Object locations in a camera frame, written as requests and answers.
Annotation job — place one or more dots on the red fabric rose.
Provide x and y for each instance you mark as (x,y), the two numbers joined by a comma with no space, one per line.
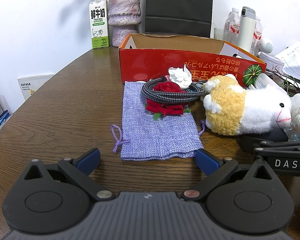
(166,87)

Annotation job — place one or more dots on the clear drinking glass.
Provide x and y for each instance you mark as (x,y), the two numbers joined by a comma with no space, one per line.
(220,35)

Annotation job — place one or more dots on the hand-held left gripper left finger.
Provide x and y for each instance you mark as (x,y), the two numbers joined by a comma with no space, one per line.
(90,158)

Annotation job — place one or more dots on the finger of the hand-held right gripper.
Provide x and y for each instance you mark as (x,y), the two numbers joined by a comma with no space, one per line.
(280,145)

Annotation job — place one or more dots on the clear water bottle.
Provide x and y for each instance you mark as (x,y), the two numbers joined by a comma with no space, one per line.
(257,35)
(232,27)

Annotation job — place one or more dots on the black paper bag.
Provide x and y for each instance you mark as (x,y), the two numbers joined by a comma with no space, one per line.
(178,7)

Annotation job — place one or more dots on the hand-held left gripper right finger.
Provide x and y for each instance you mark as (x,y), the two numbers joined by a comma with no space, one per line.
(206,161)

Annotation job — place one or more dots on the printed white papers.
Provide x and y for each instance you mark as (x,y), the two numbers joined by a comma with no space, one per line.
(295,57)

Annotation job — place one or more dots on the green white milk carton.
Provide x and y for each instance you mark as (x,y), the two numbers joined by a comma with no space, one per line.
(99,22)

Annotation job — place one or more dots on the white round speaker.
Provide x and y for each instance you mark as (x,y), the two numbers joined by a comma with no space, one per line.
(267,45)

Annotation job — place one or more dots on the wooden desktop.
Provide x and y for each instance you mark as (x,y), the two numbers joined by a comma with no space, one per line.
(65,110)

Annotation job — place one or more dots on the red cardboard box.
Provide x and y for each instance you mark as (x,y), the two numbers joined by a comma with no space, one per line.
(165,62)

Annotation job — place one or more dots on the white thermos flask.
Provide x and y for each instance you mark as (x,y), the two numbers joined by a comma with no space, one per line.
(246,30)

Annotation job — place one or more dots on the white tissue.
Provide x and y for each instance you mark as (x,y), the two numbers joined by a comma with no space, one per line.
(180,76)

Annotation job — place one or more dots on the pale printed tin box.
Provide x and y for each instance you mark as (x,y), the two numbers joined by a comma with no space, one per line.
(271,62)

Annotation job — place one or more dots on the white yellow plush toy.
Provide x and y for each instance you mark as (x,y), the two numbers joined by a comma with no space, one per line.
(235,107)

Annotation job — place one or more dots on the mottled pink ceramic vase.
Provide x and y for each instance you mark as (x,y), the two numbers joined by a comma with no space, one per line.
(123,17)

